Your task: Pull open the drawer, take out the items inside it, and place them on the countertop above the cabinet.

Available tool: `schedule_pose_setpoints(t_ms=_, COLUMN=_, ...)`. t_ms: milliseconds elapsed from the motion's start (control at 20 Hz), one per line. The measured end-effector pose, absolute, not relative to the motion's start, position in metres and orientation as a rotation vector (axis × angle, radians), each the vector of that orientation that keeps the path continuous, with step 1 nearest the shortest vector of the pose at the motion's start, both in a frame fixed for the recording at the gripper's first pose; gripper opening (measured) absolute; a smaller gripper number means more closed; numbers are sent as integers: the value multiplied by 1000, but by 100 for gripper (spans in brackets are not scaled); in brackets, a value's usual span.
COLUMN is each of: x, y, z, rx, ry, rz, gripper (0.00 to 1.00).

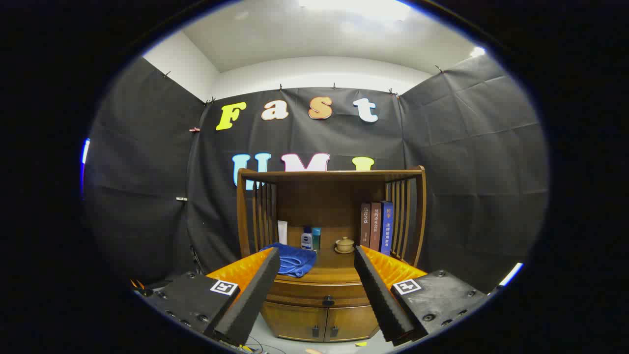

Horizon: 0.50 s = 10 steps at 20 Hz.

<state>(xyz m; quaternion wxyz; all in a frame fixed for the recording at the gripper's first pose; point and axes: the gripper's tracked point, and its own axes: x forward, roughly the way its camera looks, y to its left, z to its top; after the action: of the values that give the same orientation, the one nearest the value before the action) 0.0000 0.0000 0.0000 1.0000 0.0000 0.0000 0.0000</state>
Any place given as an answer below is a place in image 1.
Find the blue book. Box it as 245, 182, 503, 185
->
380, 201, 395, 255

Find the wooden drawer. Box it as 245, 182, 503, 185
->
265, 281, 372, 308

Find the blue folded towel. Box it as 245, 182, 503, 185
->
260, 242, 317, 278

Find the wooden countertop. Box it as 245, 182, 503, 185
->
268, 240, 408, 284

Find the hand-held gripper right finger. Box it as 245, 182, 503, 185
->
354, 245, 492, 346

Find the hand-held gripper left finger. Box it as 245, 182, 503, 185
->
135, 247, 281, 346

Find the reddish brown book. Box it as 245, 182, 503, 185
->
369, 202, 383, 251

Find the dark brown book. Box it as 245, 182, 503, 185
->
360, 203, 372, 247

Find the brown wooden cabinet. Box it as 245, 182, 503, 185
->
236, 166, 427, 343

